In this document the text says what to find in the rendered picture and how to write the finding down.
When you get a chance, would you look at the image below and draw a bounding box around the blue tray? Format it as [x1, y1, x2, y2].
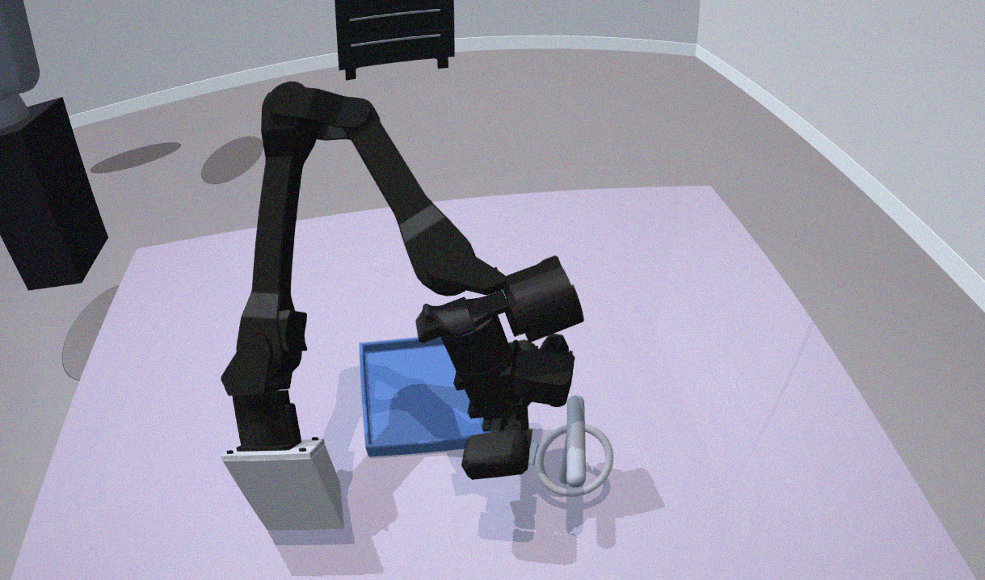
[359, 337, 490, 457]

